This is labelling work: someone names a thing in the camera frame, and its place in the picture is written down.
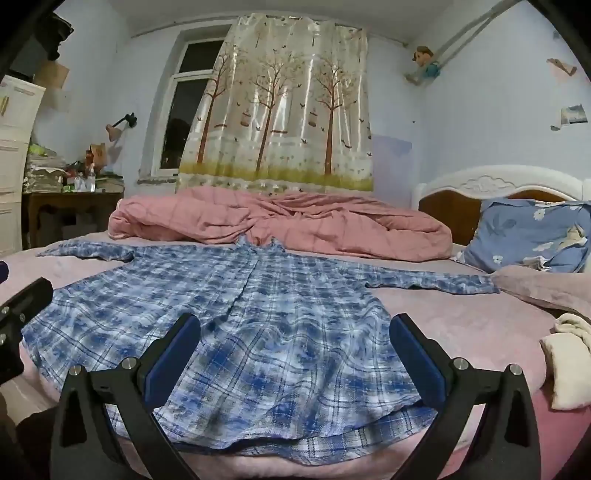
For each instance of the blue floral pillow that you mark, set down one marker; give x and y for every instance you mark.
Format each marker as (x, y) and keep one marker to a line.
(546, 236)

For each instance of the hanging doll on swing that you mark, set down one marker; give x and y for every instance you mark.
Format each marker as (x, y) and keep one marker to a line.
(428, 68)

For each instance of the stack of papers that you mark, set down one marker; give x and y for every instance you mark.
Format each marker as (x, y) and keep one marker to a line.
(44, 174)

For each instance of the pink wall lamp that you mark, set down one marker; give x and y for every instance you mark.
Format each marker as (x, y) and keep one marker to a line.
(114, 131)

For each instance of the white drawer cabinet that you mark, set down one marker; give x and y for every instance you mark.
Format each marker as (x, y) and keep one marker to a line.
(20, 102)

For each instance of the tree print curtain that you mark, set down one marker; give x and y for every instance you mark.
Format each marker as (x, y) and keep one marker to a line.
(286, 109)

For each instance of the white and brown headboard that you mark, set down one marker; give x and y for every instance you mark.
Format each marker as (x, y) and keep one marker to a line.
(455, 198)

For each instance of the orange paper bag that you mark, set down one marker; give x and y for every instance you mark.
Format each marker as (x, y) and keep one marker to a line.
(99, 155)

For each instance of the clear plastic bottle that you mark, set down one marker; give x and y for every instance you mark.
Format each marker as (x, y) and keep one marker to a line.
(91, 179)

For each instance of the cardboard box on cabinet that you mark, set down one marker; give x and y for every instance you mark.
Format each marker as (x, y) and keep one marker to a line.
(51, 74)

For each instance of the pink plush blanket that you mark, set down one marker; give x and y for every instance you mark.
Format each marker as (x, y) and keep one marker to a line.
(566, 292)

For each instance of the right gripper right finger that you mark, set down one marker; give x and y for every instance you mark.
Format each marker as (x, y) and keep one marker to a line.
(506, 444)

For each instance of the white framed window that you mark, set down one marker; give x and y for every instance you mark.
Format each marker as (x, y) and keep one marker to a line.
(188, 67)

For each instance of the blue plaid shirt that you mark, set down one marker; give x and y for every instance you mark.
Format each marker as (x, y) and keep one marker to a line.
(294, 358)

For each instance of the pink checked duvet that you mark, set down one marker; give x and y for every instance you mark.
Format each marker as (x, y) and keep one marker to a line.
(325, 223)

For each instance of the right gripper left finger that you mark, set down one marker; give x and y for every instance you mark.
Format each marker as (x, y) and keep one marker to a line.
(84, 445)

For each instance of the dark wooden desk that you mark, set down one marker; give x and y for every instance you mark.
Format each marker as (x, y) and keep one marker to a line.
(50, 217)

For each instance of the cream folded cloth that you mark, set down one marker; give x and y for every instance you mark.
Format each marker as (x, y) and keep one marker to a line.
(567, 351)

